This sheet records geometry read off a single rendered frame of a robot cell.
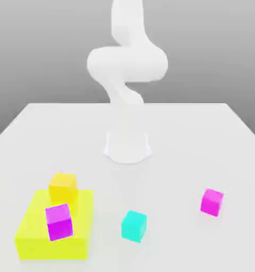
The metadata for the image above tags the small orange-yellow cube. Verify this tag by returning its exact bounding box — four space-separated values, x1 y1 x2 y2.
48 173 79 206

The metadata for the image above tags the small magenta cube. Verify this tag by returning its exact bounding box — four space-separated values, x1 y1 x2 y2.
200 188 224 218
45 203 74 242

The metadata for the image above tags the large yellow box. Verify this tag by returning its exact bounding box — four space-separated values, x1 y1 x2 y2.
14 189 95 260

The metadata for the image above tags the small cyan cube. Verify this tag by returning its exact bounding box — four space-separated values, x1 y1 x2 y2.
121 210 148 244

